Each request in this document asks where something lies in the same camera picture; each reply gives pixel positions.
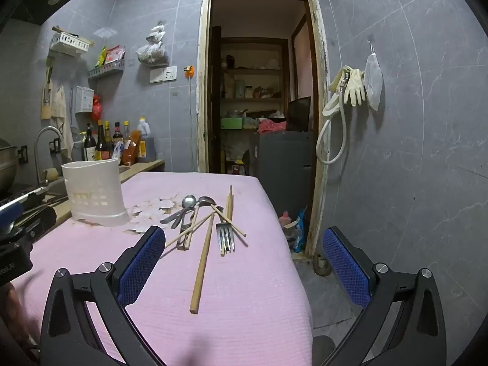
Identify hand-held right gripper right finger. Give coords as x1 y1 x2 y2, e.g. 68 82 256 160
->
320 227 447 366

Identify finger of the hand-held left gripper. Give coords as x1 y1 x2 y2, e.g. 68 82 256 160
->
13 206 58 245
0 201 25 227

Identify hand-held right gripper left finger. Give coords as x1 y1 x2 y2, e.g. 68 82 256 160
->
40 226 168 366

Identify small metal utensil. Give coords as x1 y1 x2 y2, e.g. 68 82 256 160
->
176 208 197 251

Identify long wooden chopstick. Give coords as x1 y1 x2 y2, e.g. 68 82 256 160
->
189 213 215 314

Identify white plastic utensil holder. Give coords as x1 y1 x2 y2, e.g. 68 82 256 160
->
61 158 131 228

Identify metal fork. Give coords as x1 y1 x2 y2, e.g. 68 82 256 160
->
223 213 236 253
216 219 229 257

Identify metal soup spoon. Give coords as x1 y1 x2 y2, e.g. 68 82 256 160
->
170 196 217 230

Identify person's left hand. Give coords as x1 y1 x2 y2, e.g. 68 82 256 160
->
0 274 43 349

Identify brown floor pipe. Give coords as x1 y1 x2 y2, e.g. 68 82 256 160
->
314 253 331 277

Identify blue packet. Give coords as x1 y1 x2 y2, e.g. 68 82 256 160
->
293 210 308 253

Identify metal faucet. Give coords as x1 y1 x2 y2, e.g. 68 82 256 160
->
34 126 65 186

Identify dark wine bottle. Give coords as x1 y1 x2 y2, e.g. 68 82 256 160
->
83 123 98 162

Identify beige kitchen counter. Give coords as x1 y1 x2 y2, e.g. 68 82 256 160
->
118 159 165 184

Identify dark sauce bottle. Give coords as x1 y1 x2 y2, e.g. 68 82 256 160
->
95 119 112 161

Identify wooden cutting board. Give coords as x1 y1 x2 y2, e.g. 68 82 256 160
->
41 56 54 120

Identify pink floral tablecloth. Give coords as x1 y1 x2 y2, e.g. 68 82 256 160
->
11 171 314 366

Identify hanging dish towel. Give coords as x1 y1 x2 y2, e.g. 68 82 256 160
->
51 84 74 160

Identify grey refrigerator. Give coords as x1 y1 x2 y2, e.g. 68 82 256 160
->
249 130 314 222

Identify orange seasoning packet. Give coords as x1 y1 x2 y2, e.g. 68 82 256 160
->
121 130 142 167

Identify cooking oil jug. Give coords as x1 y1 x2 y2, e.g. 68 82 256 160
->
135 117 157 163

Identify black monitor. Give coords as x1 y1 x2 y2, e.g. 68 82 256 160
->
286 96 312 132

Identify pink cloth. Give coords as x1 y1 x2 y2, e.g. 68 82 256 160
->
257 119 288 134

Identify cream rubber gloves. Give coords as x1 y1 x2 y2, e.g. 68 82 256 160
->
328 66 367 108

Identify white mesh bag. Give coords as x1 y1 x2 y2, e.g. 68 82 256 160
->
363 51 384 112

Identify hanging clear plastic bag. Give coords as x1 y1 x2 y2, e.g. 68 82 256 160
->
136 21 169 66

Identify wooden storage shelf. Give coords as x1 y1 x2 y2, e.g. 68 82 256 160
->
219 37 291 174

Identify white wall box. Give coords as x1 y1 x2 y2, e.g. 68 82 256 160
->
75 86 95 113

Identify white hose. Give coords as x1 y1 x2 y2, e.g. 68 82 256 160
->
316 91 348 166

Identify white power cable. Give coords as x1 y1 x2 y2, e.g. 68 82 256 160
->
188 76 196 172

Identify metal wall shelf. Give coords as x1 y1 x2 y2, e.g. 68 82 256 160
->
88 60 126 81

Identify white wall basket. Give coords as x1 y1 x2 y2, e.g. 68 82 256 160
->
49 31 91 57

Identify worn door frame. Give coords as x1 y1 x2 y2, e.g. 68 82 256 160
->
196 0 331 257

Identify white wall switch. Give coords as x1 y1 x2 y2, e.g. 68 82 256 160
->
149 66 178 84

